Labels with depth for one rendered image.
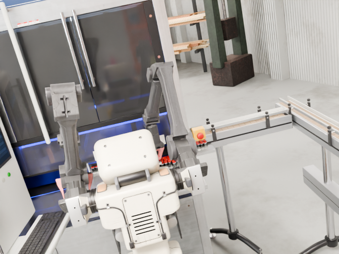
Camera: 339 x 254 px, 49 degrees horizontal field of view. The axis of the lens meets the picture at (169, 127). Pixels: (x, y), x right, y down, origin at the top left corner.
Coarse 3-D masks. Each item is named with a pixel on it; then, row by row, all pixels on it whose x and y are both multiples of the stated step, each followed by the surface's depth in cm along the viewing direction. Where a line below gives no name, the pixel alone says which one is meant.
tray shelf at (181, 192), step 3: (162, 156) 232; (165, 156) 231; (204, 180) 193; (204, 183) 190; (207, 186) 189; (180, 189) 189; (183, 189) 189; (177, 192) 187; (180, 192) 187; (183, 192) 187; (186, 192) 188; (189, 192) 188; (180, 195) 188; (93, 213) 184; (96, 213) 184; (90, 216) 184; (93, 216) 184; (96, 216) 185
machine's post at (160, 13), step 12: (156, 0) 195; (156, 12) 197; (168, 24) 200; (168, 36) 202; (168, 48) 204; (168, 60) 206; (180, 84) 211; (180, 96) 213; (180, 108) 215; (204, 216) 241; (204, 228) 244; (204, 240) 247; (204, 252) 250
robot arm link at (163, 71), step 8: (160, 64) 155; (168, 64) 155; (160, 72) 154; (168, 72) 154; (160, 80) 156; (168, 80) 153; (168, 88) 152; (168, 96) 151; (176, 96) 152; (168, 104) 150; (176, 104) 150; (168, 112) 151; (176, 112) 149; (176, 120) 148; (176, 128) 147; (184, 128) 148; (168, 136) 146; (176, 136) 147; (184, 136) 150; (192, 136) 148; (168, 144) 146; (192, 144) 145; (168, 152) 148; (176, 152) 143
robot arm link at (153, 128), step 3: (153, 123) 199; (147, 126) 198; (150, 126) 197; (153, 126) 196; (156, 126) 198; (147, 129) 198; (150, 129) 197; (153, 129) 197; (156, 129) 198; (150, 132) 198; (153, 132) 197; (156, 132) 198
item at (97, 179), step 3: (93, 174) 226; (96, 174) 226; (93, 177) 222; (96, 177) 222; (99, 177) 221; (93, 180) 219; (96, 180) 218; (99, 180) 217; (102, 180) 216; (93, 183) 215; (96, 183) 214; (87, 186) 213; (93, 186) 211; (96, 186) 210; (87, 189) 209; (90, 189) 208
